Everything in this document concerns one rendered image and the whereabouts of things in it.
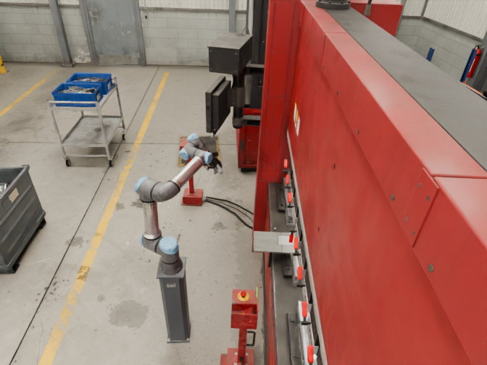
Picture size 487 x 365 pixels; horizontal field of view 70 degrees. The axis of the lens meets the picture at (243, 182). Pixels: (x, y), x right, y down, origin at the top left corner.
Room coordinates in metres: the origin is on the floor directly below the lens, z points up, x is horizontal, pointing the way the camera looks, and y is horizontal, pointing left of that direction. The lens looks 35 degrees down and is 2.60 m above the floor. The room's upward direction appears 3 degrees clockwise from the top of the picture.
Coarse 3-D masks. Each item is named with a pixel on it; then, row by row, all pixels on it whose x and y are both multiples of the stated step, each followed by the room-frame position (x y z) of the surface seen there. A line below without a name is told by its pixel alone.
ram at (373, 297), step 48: (288, 144) 2.30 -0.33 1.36; (336, 144) 1.09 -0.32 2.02; (336, 192) 0.97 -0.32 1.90; (336, 240) 0.85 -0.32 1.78; (384, 240) 0.57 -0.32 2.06; (336, 288) 0.74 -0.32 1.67; (384, 288) 0.50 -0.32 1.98; (432, 288) 0.38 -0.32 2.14; (336, 336) 0.63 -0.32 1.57; (384, 336) 0.43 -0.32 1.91; (432, 336) 0.33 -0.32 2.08
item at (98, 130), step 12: (108, 96) 4.32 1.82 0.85; (60, 108) 3.88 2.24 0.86; (72, 108) 3.89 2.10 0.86; (84, 108) 3.90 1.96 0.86; (96, 108) 3.91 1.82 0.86; (120, 108) 4.78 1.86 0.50; (84, 120) 4.65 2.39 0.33; (96, 120) 4.67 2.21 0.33; (108, 120) 4.69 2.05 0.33; (120, 120) 4.65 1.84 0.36; (72, 132) 4.28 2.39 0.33; (84, 132) 4.30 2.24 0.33; (96, 132) 4.31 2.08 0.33; (108, 132) 4.33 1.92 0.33; (60, 144) 3.87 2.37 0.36; (72, 144) 3.88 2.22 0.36; (84, 144) 3.89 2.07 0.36; (96, 144) 3.90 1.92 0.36; (108, 144) 3.97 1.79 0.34; (84, 156) 3.89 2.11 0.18; (96, 156) 3.90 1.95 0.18; (108, 156) 3.91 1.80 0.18
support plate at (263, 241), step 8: (256, 232) 1.71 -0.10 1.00; (264, 232) 1.71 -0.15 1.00; (272, 232) 1.72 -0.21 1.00; (280, 232) 1.72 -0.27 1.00; (288, 232) 1.72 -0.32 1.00; (256, 240) 1.63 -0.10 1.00; (264, 240) 1.64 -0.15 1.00; (272, 240) 1.64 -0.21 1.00; (256, 248) 1.56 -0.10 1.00; (264, 248) 1.56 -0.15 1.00; (272, 248) 1.57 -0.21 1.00; (280, 248) 1.57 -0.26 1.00; (288, 248) 1.57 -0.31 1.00
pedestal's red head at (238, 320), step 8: (232, 296) 1.36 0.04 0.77; (256, 296) 1.37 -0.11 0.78; (232, 304) 1.31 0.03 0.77; (240, 304) 1.31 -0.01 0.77; (248, 304) 1.31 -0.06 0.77; (256, 304) 1.31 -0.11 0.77; (232, 312) 1.30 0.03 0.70; (240, 312) 1.30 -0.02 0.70; (248, 312) 1.28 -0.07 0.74; (256, 312) 1.31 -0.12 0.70; (232, 320) 1.22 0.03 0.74; (240, 320) 1.22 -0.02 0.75; (248, 320) 1.22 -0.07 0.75; (256, 320) 1.22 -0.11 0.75; (240, 328) 1.22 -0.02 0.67; (248, 328) 1.22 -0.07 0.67; (256, 328) 1.22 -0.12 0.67
